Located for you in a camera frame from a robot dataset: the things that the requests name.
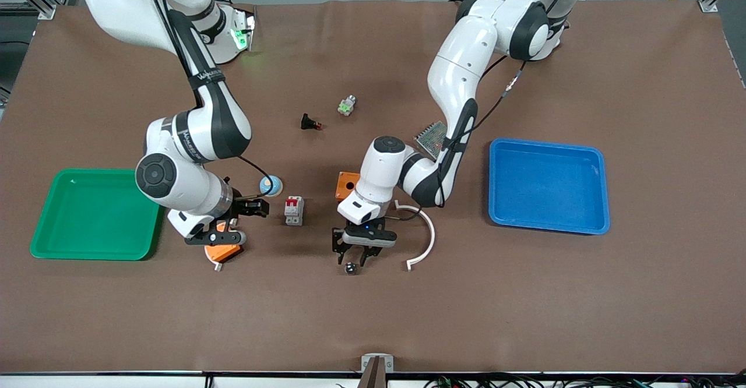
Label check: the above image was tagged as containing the white table edge rail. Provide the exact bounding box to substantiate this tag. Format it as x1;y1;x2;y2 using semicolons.
0;372;746;388

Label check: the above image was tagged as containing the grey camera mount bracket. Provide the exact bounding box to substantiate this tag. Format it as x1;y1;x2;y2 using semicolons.
357;353;395;388

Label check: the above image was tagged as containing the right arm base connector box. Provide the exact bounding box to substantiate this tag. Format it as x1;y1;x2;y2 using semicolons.
230;6;257;51

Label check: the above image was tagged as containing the white red circuit breaker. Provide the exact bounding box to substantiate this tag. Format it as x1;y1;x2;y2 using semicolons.
284;196;305;226

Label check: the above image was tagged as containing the brown table mat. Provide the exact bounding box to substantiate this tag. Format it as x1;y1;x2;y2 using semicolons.
0;0;746;374

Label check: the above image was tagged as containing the blue plastic tray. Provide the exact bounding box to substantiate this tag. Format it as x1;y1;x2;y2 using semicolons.
488;138;611;235

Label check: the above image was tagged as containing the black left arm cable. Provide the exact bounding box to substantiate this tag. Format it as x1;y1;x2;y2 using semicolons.
382;0;589;221

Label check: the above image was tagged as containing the metal mesh power supply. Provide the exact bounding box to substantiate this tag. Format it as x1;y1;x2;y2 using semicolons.
414;121;448;160

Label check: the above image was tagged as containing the large white curved bracket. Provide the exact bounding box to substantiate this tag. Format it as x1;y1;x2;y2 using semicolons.
395;200;436;272

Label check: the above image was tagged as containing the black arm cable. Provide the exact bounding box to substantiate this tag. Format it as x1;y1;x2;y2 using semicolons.
382;0;589;221
140;0;275;199

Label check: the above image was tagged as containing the black cable bundle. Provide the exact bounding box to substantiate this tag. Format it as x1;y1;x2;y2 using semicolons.
425;376;746;388

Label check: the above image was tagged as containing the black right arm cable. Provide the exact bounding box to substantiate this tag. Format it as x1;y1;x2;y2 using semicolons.
140;0;275;199

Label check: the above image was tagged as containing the orange button box with hole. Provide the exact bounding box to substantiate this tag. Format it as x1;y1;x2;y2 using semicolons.
335;171;362;203
204;219;244;262

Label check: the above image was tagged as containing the green plastic tray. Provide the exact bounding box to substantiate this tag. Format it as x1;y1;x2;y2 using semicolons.
30;168;167;260

